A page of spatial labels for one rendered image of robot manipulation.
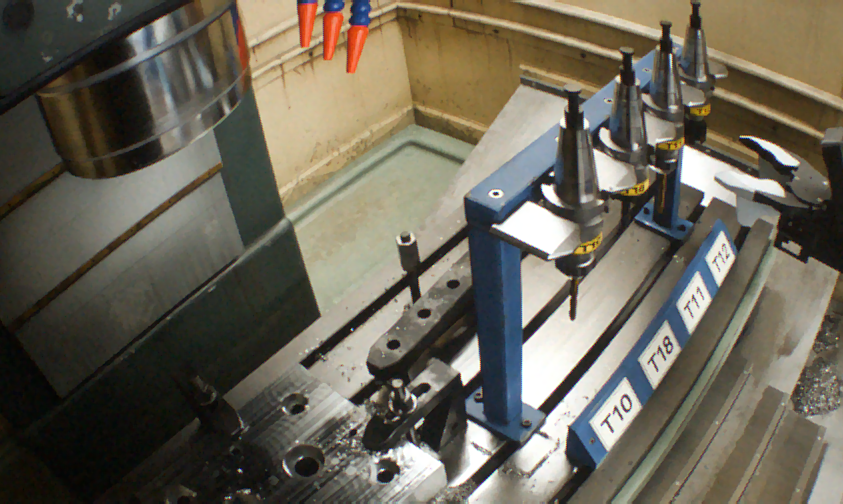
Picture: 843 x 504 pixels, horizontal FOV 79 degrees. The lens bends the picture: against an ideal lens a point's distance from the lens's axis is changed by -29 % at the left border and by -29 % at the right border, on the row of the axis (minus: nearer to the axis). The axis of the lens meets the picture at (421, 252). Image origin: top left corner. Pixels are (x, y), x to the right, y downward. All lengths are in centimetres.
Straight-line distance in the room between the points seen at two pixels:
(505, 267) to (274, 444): 32
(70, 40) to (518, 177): 48
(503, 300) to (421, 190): 109
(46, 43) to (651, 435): 76
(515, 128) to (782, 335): 78
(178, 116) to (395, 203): 133
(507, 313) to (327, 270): 92
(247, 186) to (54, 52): 95
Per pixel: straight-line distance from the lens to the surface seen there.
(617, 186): 62
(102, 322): 104
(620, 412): 79
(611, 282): 98
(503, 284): 63
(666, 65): 73
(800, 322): 123
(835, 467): 116
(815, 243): 76
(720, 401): 107
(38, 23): 21
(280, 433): 75
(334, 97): 170
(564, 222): 58
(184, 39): 37
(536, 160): 63
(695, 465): 99
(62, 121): 40
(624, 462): 79
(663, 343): 85
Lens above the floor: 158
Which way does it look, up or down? 41 degrees down
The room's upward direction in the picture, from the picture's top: 9 degrees counter-clockwise
